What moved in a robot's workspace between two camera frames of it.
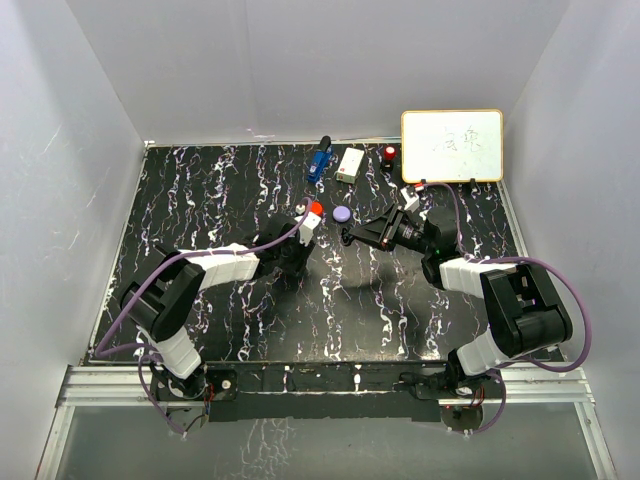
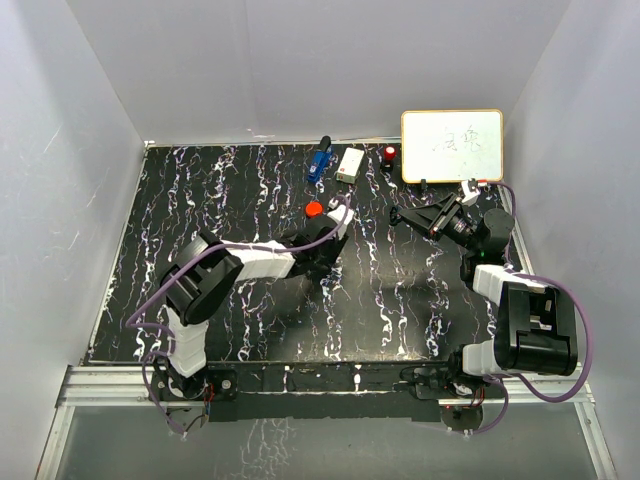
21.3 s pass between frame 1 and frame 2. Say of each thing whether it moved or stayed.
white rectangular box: stayed
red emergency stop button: stayed
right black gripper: moved
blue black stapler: stayed
